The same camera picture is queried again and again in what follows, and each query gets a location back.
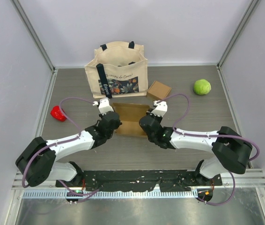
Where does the green cabbage ball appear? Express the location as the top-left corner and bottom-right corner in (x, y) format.
(193, 79), (212, 95)

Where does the spare brown cardboard box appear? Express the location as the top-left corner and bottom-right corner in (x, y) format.
(112, 103), (150, 138)

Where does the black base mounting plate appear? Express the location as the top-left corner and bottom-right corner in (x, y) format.
(64, 170), (222, 192)

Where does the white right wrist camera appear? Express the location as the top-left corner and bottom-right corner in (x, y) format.
(151, 100), (168, 117)

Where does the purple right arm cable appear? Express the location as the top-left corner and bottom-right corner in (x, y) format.
(158, 93), (261, 207)

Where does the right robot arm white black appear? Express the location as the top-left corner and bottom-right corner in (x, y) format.
(139, 113), (252, 185)

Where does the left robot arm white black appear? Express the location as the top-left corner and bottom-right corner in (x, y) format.
(15, 112), (121, 188)

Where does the slotted cable duct strip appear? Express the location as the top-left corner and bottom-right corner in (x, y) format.
(22, 189), (198, 199)

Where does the red bell pepper toy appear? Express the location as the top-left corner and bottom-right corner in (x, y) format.
(50, 105), (67, 122)

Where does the beige canvas tote bag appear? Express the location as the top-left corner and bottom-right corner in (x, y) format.
(84, 41), (148, 98)

